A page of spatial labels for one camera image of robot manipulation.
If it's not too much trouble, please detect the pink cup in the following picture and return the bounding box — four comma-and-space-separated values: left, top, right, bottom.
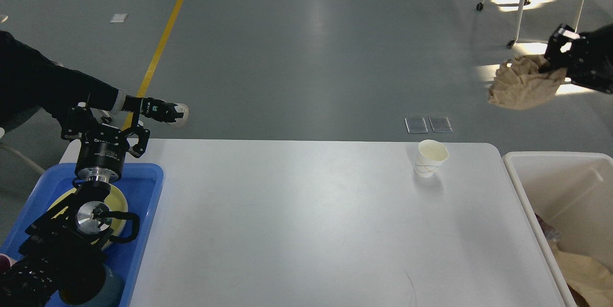
0, 254, 17, 274

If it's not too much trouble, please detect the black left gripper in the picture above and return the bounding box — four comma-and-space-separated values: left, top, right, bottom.
61, 102, 150, 183

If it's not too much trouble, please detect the yellow plastic plate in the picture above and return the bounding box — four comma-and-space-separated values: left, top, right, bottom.
69, 184, 129, 247

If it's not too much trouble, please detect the brown paper bag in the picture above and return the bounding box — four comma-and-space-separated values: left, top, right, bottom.
550, 242, 613, 307

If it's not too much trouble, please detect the brown paper ball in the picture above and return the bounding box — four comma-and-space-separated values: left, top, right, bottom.
488, 55, 568, 111

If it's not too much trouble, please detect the blue plastic tray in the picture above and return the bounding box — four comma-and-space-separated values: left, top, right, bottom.
1, 163, 164, 307

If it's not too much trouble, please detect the white plastic bin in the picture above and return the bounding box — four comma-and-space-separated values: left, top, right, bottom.
503, 151, 613, 307

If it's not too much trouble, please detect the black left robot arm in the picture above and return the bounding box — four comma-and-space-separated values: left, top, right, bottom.
1, 102, 150, 307

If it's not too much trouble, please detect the small white cup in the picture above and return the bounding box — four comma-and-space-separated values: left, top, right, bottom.
414, 139, 450, 178

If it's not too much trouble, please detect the teal mug yellow inside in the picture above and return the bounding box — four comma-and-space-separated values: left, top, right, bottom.
58, 265, 125, 307

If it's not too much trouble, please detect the seated person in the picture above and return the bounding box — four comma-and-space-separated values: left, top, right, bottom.
0, 31, 189, 127

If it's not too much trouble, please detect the red snack wrapper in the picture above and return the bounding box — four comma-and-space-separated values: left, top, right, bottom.
534, 214, 561, 242

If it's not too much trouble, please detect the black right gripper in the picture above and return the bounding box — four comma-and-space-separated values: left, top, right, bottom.
544, 23, 613, 95

